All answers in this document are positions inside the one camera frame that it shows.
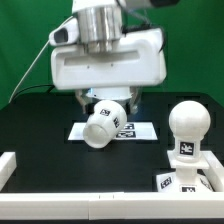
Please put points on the white lamp shade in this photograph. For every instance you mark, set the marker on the white lamp shade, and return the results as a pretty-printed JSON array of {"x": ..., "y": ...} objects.
[{"x": 108, "y": 119}]

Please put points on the white lamp bulb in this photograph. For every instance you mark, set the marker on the white lamp bulb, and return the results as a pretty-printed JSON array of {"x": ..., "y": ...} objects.
[{"x": 189, "y": 121}]

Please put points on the white lamp base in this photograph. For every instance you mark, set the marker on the white lamp base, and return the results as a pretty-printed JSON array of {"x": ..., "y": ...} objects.
[{"x": 185, "y": 177}]

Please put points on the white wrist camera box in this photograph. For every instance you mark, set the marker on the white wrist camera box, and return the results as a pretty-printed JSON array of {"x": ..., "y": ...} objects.
[{"x": 66, "y": 34}]

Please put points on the white right barrier block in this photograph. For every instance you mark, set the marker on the white right barrier block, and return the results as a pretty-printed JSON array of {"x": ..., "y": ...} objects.
[{"x": 215, "y": 172}]

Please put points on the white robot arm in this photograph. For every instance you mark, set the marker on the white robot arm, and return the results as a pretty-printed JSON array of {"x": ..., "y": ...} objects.
[{"x": 106, "y": 51}]

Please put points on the white front barrier wall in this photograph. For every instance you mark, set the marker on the white front barrier wall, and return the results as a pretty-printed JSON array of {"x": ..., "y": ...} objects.
[{"x": 112, "y": 206}]

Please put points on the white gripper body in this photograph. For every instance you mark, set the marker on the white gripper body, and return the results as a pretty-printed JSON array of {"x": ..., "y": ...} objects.
[{"x": 135, "y": 60}]

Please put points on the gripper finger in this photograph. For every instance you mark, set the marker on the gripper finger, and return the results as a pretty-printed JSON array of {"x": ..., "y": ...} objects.
[
  {"x": 132, "y": 103},
  {"x": 85, "y": 101}
]

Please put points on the white left barrier block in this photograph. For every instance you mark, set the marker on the white left barrier block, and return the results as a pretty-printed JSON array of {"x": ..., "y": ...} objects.
[{"x": 8, "y": 165}]

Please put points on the white barrier block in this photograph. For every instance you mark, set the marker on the white barrier block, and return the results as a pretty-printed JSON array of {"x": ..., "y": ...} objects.
[
  {"x": 215, "y": 172},
  {"x": 8, "y": 165}
]

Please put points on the white marker paper sheet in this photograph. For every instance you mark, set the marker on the white marker paper sheet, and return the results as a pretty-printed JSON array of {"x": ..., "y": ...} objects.
[{"x": 131, "y": 131}]

